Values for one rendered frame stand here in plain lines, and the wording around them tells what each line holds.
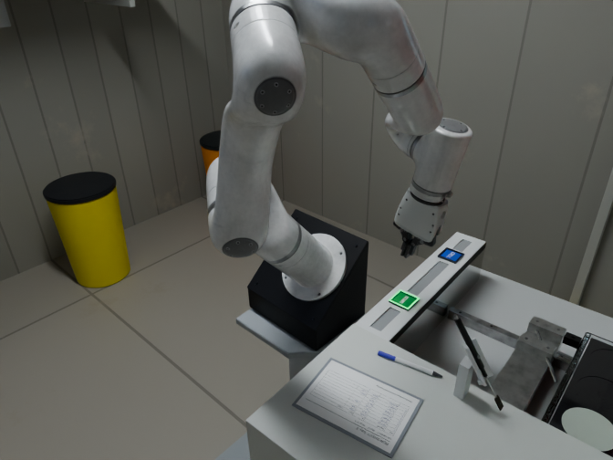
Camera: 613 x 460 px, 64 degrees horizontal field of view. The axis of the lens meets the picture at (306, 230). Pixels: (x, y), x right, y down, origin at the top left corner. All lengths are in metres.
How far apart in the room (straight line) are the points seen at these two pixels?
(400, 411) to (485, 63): 1.97
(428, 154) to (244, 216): 0.38
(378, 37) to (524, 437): 0.73
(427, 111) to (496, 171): 1.90
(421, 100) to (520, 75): 1.77
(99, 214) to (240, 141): 2.12
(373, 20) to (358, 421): 0.68
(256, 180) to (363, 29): 0.33
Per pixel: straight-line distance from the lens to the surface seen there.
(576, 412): 1.20
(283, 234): 1.09
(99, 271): 3.07
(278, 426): 0.97
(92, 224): 2.90
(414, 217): 1.09
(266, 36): 0.70
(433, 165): 1.00
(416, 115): 0.86
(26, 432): 2.49
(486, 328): 1.41
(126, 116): 3.49
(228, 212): 0.92
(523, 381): 1.25
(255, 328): 1.38
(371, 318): 1.20
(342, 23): 0.73
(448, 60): 2.73
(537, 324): 1.36
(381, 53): 0.75
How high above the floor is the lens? 1.73
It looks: 30 degrees down
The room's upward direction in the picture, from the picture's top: 1 degrees counter-clockwise
